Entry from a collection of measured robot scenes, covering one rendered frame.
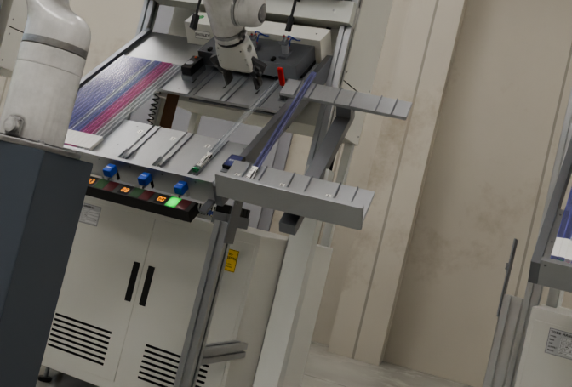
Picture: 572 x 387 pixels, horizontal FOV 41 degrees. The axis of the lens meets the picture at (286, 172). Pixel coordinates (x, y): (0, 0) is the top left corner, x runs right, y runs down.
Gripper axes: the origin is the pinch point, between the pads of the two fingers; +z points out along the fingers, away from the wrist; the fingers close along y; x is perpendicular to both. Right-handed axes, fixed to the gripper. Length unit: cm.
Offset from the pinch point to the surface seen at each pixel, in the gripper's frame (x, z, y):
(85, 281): 48, 50, 44
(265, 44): -28.3, 11.2, 9.2
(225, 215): 19.5, 37.5, 5.7
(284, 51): -23.4, 8.3, -0.3
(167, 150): 24.4, 5.8, 12.7
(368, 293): -85, 238, 19
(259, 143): 14.3, 7.4, -10.0
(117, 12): -193, 153, 231
